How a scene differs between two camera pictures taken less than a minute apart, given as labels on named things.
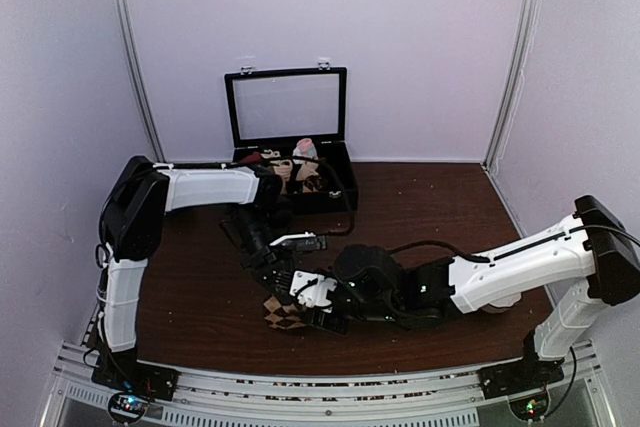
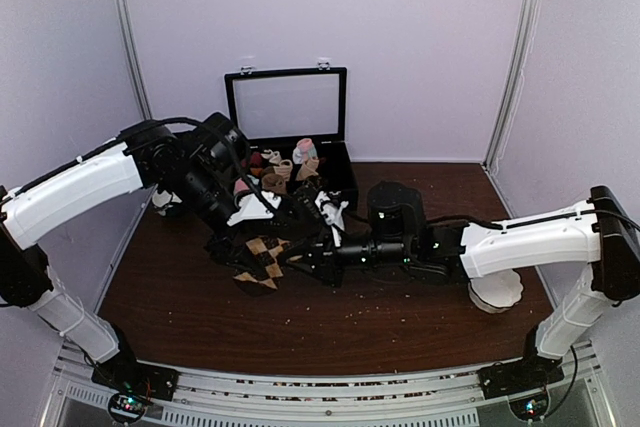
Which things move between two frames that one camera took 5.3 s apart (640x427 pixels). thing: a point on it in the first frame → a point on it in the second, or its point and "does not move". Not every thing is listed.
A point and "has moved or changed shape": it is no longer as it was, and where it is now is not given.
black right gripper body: x=378 y=311 → x=332 y=272
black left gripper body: x=267 y=253 → x=222 y=242
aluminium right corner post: x=527 y=39 does not move
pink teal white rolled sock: x=304 y=148 does not move
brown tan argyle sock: x=284 y=317 has moved or changed shape
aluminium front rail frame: x=575 y=393 does not move
